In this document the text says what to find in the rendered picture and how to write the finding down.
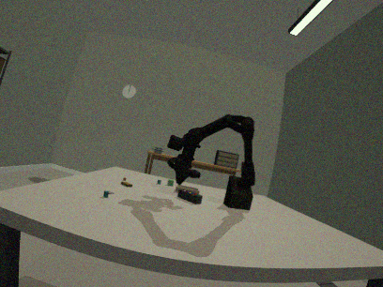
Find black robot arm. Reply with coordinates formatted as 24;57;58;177
167;114;255;191

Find beige shallow square tray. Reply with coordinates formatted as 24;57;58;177
176;184;200;195

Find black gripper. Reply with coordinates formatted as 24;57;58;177
174;153;201;185

